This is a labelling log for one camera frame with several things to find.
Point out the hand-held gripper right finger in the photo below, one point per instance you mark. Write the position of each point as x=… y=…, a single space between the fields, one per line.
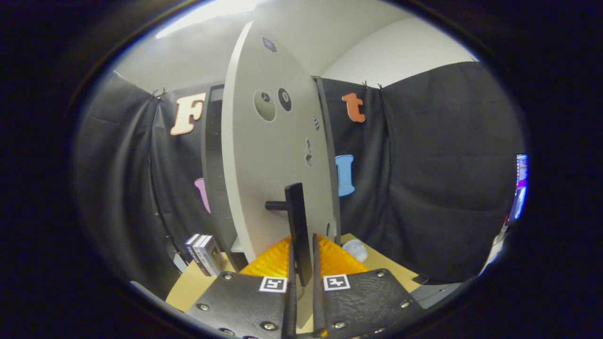
x=318 y=306

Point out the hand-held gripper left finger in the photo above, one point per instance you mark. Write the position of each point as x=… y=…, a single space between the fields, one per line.
x=289 y=310

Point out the small white blue cup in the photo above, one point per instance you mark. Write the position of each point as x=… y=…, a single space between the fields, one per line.
x=356 y=249

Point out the white and blue boxes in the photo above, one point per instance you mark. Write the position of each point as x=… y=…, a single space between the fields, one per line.
x=205 y=254

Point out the grey cabinet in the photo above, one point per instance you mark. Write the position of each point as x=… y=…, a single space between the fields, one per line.
x=214 y=188

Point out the black backdrop cloth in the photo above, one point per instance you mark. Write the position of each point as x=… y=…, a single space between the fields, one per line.
x=447 y=165

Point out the computer monitor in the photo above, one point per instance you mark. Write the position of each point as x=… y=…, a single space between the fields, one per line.
x=519 y=188

